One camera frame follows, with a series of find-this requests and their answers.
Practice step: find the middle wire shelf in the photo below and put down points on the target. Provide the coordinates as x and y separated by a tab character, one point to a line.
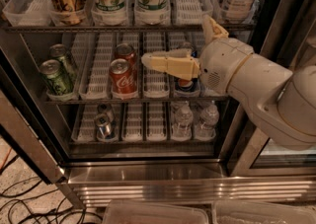
136	100

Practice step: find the right clear plastic bin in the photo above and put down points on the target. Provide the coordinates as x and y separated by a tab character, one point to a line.
243	212

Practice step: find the green soda can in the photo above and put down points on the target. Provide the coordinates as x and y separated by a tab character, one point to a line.
61	53
55	77

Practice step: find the front green soda can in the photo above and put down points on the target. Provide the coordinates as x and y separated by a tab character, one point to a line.
55	77

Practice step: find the rear red soda can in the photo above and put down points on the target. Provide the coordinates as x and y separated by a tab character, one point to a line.
126	51

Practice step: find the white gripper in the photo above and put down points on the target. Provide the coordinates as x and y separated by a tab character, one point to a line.
223	62

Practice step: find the top wire shelf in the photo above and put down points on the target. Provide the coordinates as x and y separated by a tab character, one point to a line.
119	29

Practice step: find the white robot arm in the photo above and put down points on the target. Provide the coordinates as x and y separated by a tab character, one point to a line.
282	103

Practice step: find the left clear plastic bin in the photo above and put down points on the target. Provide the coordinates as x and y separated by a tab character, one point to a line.
134	212

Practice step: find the clear plastic bin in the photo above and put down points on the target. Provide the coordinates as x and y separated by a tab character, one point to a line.
134	212
243	212

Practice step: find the right water bottle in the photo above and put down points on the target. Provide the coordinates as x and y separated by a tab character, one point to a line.
207	121

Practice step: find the front Pepsi can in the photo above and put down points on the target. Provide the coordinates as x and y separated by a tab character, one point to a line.
186	85

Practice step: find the wire shelf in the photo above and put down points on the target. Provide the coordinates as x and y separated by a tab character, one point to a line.
136	100
119	29

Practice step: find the open fridge door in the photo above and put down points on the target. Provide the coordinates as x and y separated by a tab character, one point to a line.
18	131

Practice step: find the red bull can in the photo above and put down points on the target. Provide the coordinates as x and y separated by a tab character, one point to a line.
104	127
106	109

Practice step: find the water bottle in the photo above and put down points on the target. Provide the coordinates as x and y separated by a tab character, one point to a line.
181	129
207	121

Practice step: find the stainless steel fridge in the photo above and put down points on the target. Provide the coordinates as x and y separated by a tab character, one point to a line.
142	162

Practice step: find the front Coca-Cola can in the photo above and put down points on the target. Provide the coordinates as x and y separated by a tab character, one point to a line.
122	77

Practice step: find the pepsi can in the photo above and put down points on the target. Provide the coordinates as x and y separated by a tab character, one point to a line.
186	85
188	45

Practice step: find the rear Pepsi can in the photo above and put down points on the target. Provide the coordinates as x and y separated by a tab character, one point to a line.
188	45

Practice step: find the left water bottle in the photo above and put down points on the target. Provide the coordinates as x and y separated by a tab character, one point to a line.
181	129

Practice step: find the rear Red Bull can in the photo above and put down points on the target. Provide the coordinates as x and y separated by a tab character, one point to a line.
106	109

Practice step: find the rear green soda can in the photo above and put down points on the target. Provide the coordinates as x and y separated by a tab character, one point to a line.
61	53

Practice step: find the front Red Bull can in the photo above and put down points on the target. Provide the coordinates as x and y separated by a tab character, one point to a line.
104	127

